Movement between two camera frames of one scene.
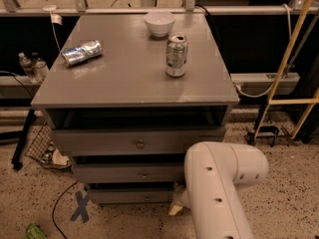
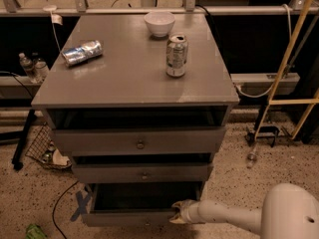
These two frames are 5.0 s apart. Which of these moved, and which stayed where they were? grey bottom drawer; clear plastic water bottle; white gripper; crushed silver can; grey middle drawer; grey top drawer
Moved: white gripper; grey bottom drawer
Stayed: grey middle drawer; clear plastic water bottle; crushed silver can; grey top drawer
